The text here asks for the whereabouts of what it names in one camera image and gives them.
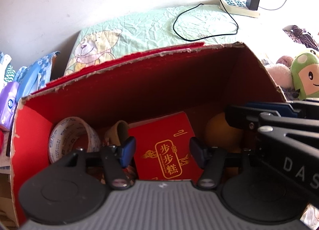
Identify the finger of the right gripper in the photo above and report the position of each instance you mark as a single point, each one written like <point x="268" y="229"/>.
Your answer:
<point x="245" y="118"/>
<point x="294" y="109"/>

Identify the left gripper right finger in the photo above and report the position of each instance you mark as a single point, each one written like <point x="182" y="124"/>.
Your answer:
<point x="213" y="161"/>

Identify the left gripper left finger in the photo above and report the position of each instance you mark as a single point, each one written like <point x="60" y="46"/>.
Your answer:
<point x="112" y="160"/>

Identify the orange wooden gourd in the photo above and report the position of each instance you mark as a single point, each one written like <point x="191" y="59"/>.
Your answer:
<point x="219" y="134"/>

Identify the patterned scarf beige pouch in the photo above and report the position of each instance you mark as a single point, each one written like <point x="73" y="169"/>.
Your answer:
<point x="119" y="142"/>

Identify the small red gift box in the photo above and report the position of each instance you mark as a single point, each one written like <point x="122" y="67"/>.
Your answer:
<point x="162" y="149"/>

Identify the packing tape roll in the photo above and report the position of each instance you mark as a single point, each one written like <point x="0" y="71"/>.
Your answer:
<point x="66" y="133"/>

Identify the green plush toy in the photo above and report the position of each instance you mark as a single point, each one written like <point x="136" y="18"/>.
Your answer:
<point x="304" y="71"/>

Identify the pink plush toy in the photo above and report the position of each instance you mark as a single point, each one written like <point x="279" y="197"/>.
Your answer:
<point x="281" y="74"/>

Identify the large red cardboard box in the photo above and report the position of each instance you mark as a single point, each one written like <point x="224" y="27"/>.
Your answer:
<point x="195" y="78"/>

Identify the cartoon print bed sheet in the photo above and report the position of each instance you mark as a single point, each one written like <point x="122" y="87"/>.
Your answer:
<point x="161" y="28"/>

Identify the white power strip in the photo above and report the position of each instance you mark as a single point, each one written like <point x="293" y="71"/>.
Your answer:
<point x="237" y="7"/>

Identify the black charger adapter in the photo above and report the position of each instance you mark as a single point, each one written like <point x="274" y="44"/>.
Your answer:
<point x="252" y="4"/>

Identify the pile of clothes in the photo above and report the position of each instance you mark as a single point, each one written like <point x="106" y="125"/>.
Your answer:
<point x="21" y="83"/>

